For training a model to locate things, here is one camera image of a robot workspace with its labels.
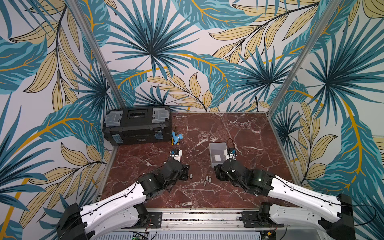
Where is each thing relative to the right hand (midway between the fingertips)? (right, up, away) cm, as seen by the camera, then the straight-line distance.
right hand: (216, 168), depth 74 cm
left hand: (-14, -1, +2) cm, 14 cm away
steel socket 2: (-4, -9, +12) cm, 15 cm away
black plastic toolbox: (-45, +22, +16) cm, 52 cm away
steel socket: (-13, -8, +13) cm, 20 cm away
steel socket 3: (-5, -12, +11) cm, 17 cm away
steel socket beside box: (-2, -10, +11) cm, 15 cm away
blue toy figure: (-23, +13, +27) cm, 38 cm away
